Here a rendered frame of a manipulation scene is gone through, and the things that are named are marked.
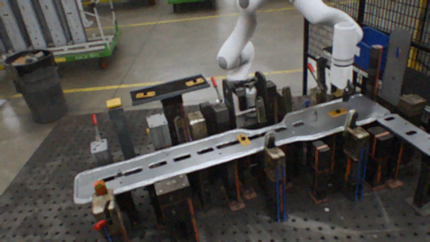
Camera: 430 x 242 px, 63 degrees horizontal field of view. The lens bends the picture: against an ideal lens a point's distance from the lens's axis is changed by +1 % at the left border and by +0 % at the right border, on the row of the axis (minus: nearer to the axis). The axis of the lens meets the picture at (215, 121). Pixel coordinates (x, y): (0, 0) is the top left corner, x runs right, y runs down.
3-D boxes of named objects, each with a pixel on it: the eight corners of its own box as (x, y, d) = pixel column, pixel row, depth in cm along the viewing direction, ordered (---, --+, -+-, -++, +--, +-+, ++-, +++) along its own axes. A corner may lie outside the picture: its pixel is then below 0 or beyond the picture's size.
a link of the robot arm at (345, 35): (338, 50, 152) (328, 57, 146) (340, 19, 145) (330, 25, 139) (358, 52, 147) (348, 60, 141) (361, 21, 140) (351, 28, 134)
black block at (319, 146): (317, 209, 154) (320, 155, 138) (304, 193, 162) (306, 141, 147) (333, 203, 155) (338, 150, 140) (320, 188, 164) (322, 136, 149)
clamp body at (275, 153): (272, 226, 148) (269, 161, 130) (260, 207, 158) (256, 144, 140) (292, 220, 150) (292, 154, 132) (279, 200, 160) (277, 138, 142)
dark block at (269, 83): (269, 158, 186) (267, 87, 164) (264, 151, 192) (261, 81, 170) (278, 156, 187) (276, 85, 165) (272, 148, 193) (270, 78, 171)
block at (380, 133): (371, 193, 157) (379, 142, 143) (355, 178, 166) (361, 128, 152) (389, 187, 159) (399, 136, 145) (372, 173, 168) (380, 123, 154)
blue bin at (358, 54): (368, 72, 185) (371, 48, 178) (340, 52, 211) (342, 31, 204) (398, 66, 186) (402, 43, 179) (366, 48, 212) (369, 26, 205)
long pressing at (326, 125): (73, 212, 128) (72, 209, 127) (74, 175, 146) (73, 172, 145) (394, 115, 156) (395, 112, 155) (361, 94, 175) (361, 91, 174)
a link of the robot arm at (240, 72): (222, 85, 203) (218, 46, 189) (243, 70, 213) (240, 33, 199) (238, 91, 196) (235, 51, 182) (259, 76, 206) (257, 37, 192)
